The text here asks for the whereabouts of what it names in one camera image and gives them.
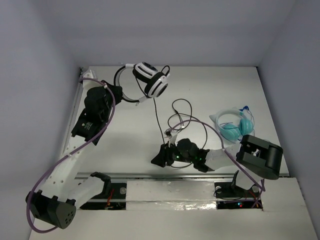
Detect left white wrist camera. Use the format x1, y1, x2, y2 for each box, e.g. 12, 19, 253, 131
79, 69, 99, 89

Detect black headphone cable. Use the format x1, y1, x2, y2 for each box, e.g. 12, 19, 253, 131
134, 65, 210, 171

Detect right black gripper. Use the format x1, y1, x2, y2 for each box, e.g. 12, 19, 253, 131
151, 140, 195, 167

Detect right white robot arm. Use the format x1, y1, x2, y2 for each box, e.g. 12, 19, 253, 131
150, 135, 284, 199

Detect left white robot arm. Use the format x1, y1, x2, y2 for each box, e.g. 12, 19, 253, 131
25, 78, 123, 234

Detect teal cat-ear headphones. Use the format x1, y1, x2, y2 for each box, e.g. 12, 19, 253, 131
209, 105, 255, 143

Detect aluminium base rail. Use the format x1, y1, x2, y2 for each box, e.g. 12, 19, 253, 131
74, 171, 291, 212

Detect white black headphones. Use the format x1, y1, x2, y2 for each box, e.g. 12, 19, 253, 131
113, 61, 171, 104

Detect aluminium side rail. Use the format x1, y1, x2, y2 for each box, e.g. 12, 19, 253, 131
60, 67, 86, 157

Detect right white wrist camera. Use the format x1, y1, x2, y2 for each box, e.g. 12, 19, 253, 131
164, 128, 178, 147

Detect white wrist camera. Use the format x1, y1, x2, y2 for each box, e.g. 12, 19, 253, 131
79, 69, 99, 89
164, 128, 178, 147

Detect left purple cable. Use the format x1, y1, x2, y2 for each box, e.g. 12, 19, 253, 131
26, 77, 117, 234

